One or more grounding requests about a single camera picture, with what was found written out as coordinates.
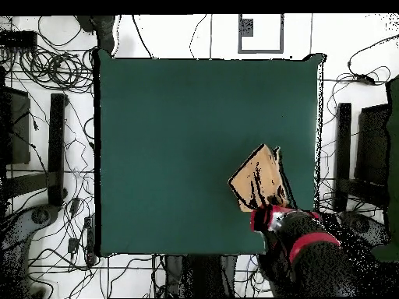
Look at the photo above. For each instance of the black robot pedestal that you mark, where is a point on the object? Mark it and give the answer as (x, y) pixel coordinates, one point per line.
(199, 274)

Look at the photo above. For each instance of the dark green table cloth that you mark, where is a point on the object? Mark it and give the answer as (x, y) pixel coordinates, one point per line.
(187, 124)

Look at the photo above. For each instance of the black T-shaped stand base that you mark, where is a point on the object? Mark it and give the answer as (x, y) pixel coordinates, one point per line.
(56, 140)
(343, 140)

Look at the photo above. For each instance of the black electronics box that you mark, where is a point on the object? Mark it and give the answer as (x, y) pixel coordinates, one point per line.
(18, 40)

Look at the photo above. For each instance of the person's black shoe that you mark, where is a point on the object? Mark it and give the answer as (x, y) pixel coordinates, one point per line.
(105, 32)
(84, 22)

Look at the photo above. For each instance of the black square case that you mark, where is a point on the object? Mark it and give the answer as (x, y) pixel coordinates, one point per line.
(18, 130)
(371, 146)

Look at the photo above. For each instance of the black power strip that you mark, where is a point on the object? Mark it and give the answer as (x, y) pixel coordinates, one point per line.
(90, 239)

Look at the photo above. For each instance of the grey caster base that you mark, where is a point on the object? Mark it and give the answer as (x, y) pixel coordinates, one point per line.
(364, 225)
(18, 230)

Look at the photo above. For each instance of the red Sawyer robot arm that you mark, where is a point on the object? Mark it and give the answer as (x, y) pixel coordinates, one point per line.
(318, 268)

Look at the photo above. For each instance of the tan terry towel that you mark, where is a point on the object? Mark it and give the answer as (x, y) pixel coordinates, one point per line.
(258, 177)

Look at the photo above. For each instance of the black power adapter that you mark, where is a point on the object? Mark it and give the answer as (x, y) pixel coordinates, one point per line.
(364, 79)
(73, 245)
(74, 205)

